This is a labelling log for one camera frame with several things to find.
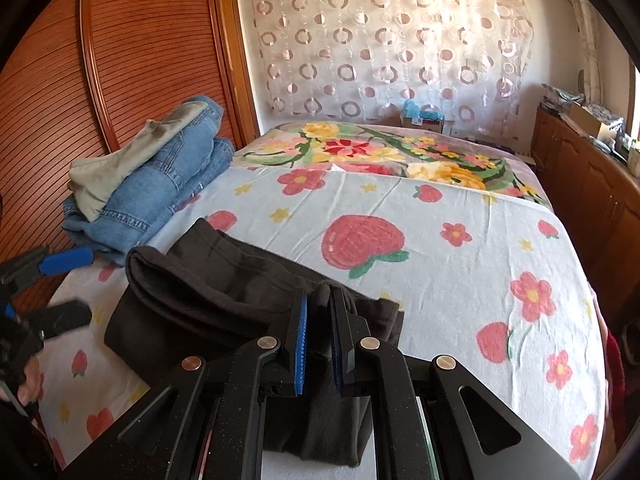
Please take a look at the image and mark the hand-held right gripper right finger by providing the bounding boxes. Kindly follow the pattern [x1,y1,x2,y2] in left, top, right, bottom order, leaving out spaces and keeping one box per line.
[330,287,581,480]

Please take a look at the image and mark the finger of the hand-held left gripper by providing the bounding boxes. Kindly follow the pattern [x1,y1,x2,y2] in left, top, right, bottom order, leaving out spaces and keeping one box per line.
[15,246,95,281]
[27,301,93,338]

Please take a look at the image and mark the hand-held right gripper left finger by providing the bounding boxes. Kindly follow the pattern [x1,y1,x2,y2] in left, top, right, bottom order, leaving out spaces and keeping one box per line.
[60,287,311,480]

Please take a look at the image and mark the black pants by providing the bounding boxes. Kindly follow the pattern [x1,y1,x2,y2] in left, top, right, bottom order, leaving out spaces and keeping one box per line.
[104,217,406,466]

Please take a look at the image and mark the folded olive pants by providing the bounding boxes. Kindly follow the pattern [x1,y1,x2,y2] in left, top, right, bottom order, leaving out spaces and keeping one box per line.
[67,101,208,222]

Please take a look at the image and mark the person's left hand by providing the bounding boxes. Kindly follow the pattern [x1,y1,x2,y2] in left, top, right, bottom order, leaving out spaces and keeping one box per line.
[0,360,43,403]

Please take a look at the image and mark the folded blue jeans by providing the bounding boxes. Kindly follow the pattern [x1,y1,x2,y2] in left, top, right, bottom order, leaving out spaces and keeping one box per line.
[61,95,236,266]

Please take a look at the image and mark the strawberry flower bed sheet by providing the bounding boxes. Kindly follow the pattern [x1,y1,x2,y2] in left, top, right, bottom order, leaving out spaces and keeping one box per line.
[37,160,608,480]

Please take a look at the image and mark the yellow flower blanket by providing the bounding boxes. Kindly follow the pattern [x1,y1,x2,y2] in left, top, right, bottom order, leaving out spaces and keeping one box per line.
[232,121,553,206]

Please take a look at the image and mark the wooden louvered wardrobe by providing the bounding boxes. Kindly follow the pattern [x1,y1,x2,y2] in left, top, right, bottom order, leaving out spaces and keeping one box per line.
[0,0,261,311]

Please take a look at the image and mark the small cardboard box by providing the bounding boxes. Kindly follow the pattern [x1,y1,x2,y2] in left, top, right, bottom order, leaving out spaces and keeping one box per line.
[399,112,446,133]

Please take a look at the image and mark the blue plastic bag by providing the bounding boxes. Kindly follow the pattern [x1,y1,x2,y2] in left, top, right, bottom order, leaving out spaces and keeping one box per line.
[402,100,446,122]

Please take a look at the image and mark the dark red cloth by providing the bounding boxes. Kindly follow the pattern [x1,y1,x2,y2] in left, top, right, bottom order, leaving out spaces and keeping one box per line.
[602,325,633,421]

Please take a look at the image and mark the long wooden cabinet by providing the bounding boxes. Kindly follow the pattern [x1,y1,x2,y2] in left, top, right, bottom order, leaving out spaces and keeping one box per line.
[530,105,640,311]

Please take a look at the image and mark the sheer circle-pattern curtain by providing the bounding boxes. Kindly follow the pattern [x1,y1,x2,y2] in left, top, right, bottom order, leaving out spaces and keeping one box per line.
[237,0,538,133]

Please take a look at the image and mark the pile of patterned papers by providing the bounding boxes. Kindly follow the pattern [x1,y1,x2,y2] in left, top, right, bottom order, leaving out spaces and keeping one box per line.
[540,82,586,111]

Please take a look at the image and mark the open cardboard box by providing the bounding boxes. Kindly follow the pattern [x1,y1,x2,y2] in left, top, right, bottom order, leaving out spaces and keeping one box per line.
[567,102,623,141]

